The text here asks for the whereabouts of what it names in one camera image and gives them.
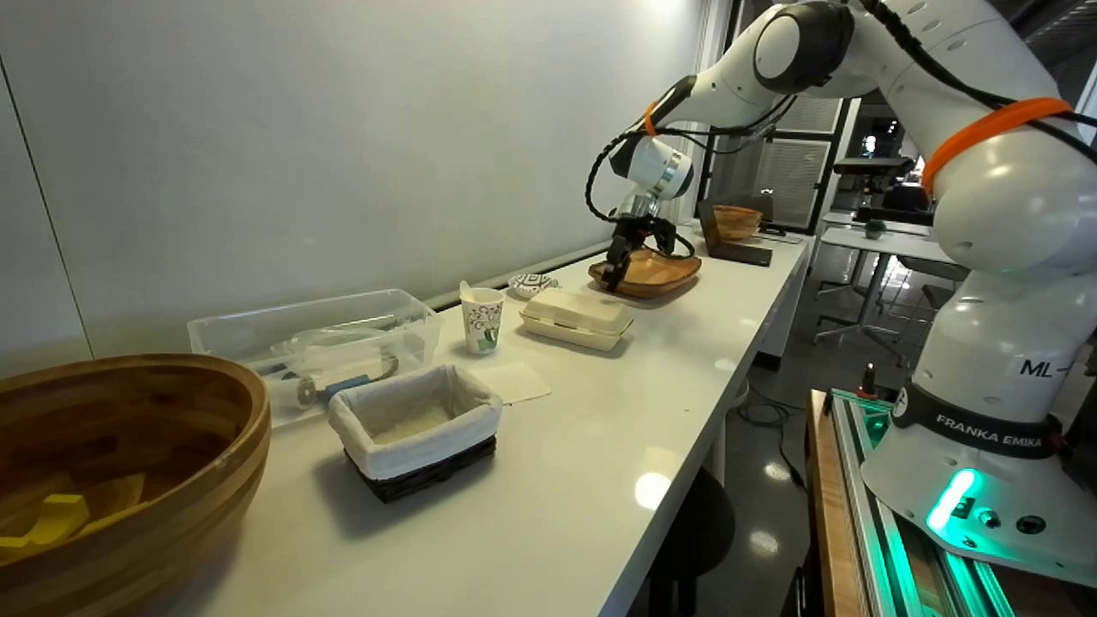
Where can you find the large wooden bowl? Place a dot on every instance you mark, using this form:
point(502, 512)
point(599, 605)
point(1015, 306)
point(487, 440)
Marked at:
point(125, 481)

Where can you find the clear square plastic sheet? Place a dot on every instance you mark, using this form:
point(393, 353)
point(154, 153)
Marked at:
point(508, 383)

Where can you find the small white patterned dish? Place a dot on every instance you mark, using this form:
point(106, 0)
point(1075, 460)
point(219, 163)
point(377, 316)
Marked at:
point(532, 283)

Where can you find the square wooden tray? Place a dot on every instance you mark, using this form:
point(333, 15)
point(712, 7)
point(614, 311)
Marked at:
point(653, 275)

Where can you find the small wooden box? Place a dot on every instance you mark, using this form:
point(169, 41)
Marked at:
point(734, 228)

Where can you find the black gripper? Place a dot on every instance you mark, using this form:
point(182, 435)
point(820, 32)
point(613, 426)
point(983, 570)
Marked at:
point(647, 222)

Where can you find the background white table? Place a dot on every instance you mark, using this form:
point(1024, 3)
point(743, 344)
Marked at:
point(894, 240)

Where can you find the black basket with white liner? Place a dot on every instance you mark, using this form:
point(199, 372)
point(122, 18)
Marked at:
point(412, 428)

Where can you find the yellow object in bowl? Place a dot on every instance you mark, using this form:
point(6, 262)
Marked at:
point(57, 519)

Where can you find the wooden mounting frame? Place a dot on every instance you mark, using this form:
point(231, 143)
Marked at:
point(869, 515)

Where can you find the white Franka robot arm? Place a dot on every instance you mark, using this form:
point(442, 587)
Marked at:
point(1007, 207)

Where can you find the transparent plastic bowl container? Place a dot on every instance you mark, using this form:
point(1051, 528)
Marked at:
point(311, 338)

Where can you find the beige clamshell lunch pack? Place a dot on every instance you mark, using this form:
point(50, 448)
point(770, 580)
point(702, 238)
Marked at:
point(576, 314)

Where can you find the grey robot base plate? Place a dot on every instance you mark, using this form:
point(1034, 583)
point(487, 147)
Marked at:
point(983, 502)

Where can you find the patterned paper cup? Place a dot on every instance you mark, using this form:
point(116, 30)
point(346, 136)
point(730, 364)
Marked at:
point(486, 320)

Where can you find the black stool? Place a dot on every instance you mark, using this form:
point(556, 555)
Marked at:
point(692, 536)

